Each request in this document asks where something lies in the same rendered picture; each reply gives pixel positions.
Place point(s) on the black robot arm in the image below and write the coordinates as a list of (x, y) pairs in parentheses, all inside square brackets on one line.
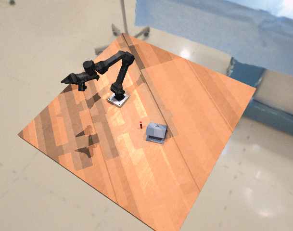
[(102, 67)]

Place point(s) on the grey sloped panel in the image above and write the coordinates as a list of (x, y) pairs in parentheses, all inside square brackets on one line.
[(156, 133)]

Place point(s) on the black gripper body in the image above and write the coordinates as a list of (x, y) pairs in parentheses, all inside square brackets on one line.
[(79, 77)]

